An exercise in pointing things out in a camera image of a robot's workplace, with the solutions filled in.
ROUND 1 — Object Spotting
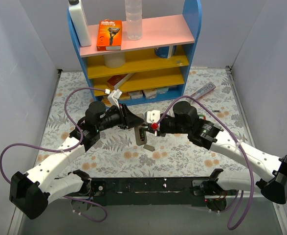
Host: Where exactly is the white plastic bottle black cap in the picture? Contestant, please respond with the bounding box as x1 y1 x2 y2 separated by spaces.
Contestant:
68 0 92 47

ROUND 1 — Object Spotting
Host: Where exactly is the orange Gillette razor box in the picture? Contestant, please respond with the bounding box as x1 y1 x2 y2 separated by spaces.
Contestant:
96 20 122 51

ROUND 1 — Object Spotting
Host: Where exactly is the green teal sponge pack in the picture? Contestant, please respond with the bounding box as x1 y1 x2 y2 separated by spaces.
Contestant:
156 87 169 95

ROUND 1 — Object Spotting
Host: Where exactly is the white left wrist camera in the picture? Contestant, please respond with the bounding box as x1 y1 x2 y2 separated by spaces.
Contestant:
104 89 122 108

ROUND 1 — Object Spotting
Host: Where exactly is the grey remote battery cover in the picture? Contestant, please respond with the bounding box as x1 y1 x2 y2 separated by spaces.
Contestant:
143 144 155 151

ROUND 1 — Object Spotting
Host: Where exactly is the red and white sponge pack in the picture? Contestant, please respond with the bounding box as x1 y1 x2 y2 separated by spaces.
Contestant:
142 88 157 99

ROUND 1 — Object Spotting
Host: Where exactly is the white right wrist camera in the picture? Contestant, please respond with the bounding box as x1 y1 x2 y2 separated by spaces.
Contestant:
145 110 160 131

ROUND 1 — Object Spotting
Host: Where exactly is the white air conditioner remote control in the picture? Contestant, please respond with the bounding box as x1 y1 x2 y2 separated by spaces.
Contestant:
134 122 147 146

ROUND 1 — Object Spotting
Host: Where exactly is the clear plastic water bottle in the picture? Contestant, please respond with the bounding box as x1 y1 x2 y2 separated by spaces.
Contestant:
125 0 143 40

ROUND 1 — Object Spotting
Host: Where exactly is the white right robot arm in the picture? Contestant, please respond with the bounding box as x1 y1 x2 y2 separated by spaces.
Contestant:
144 101 287 205

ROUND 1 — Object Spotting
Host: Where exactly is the red tea box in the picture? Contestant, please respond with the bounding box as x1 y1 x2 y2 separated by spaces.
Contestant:
107 73 135 90

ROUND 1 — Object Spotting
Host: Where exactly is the yellow wrapped sponge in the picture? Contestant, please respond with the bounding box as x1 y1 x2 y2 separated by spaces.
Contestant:
119 93 131 100

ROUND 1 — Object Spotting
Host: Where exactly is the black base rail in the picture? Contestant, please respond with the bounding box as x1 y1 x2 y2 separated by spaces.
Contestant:
62 176 234 209

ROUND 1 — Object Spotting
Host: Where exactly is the silver toothpaste box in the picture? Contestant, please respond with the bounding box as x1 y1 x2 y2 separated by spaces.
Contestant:
190 82 216 100

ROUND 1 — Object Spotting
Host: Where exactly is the white wrapped sponge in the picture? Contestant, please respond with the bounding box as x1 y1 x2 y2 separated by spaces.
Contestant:
128 90 143 99

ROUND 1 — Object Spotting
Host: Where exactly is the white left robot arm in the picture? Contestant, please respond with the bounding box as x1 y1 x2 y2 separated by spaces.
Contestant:
9 101 144 219

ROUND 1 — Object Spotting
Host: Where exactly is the blue and yellow shelf unit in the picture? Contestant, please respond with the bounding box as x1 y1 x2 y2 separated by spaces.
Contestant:
67 0 202 106

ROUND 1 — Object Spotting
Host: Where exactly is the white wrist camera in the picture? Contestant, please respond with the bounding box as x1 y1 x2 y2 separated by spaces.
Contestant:
104 89 122 108
145 110 160 131

